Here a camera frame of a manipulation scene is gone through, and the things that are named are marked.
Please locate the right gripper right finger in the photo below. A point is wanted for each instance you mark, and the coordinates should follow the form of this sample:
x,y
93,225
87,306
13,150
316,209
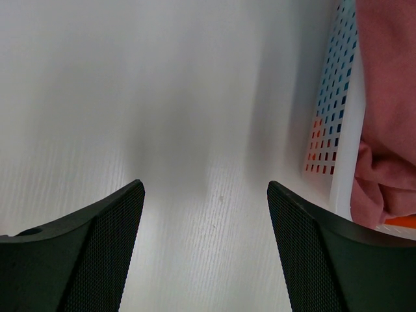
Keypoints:
x,y
332,264

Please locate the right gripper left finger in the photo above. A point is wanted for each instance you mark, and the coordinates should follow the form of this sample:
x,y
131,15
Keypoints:
x,y
75,263

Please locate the salmon pink t shirt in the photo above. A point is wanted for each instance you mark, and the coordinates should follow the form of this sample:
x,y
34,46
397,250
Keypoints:
x,y
384,179

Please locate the white plastic laundry basket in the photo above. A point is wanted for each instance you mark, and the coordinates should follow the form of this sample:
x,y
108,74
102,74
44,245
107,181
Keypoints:
x,y
333,146

